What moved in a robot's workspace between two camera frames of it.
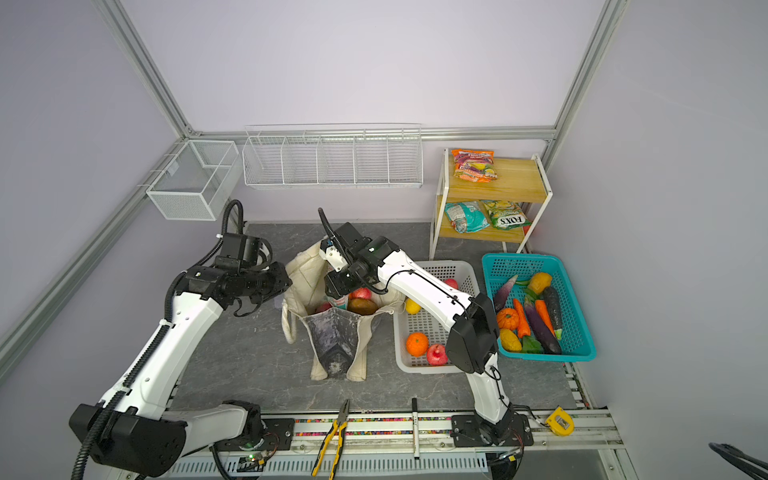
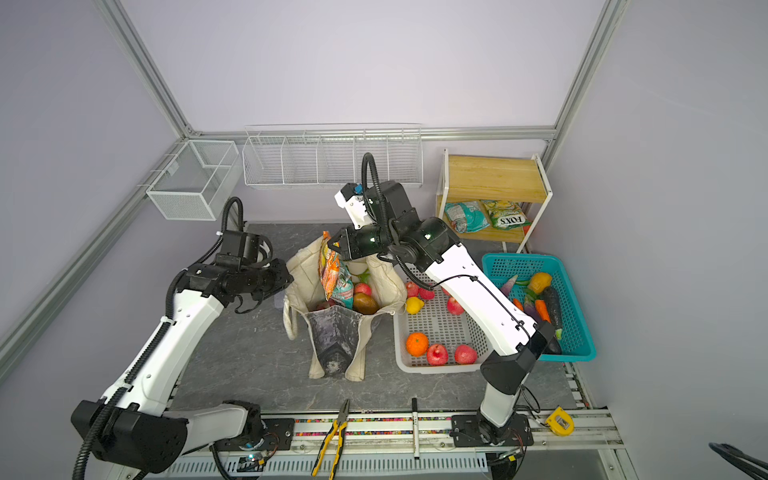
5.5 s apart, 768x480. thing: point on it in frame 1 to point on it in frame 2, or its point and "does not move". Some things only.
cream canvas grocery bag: (337, 339) does not move
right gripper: (339, 290) to (354, 249)
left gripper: (282, 280) does not move
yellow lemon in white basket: (412, 307) does not move
